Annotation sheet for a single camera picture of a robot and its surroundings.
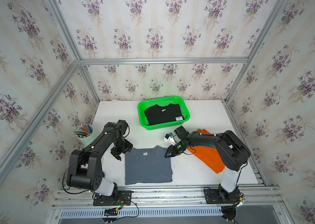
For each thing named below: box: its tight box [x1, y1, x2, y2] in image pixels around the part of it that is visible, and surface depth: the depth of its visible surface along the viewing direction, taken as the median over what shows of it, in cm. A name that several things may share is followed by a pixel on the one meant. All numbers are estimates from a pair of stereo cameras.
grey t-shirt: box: [124, 145, 173, 186], surface depth 86 cm
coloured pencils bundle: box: [73, 123, 93, 138], surface depth 88 cm
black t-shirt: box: [144, 103, 185, 126], surface depth 112 cm
